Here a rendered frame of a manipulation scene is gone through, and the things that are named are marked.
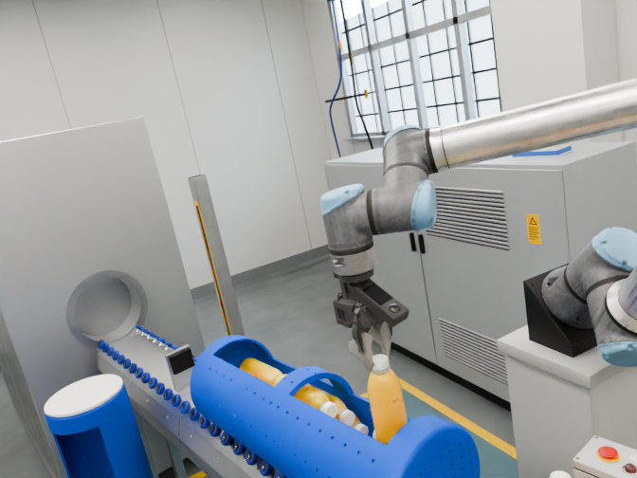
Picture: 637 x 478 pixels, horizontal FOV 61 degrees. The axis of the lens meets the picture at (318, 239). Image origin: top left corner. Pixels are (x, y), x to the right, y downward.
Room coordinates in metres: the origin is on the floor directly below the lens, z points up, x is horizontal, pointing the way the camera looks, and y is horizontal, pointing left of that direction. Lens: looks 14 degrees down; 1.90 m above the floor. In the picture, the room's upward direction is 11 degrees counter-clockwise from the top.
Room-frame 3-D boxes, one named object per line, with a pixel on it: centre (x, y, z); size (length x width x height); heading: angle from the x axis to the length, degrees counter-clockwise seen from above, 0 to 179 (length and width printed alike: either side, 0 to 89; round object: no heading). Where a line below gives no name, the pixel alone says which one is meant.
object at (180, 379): (1.96, 0.62, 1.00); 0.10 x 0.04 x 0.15; 126
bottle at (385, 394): (1.03, -0.07, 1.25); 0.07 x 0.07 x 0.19
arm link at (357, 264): (1.04, -0.06, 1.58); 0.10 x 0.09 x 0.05; 127
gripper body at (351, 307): (1.05, -0.06, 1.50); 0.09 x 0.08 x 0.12; 37
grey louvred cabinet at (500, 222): (3.32, -0.83, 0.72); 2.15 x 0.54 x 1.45; 25
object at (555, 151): (2.59, -1.14, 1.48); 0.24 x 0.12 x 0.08; 33
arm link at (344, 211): (1.04, -0.06, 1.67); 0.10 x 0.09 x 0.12; 73
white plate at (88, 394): (1.85, 0.97, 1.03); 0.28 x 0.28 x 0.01
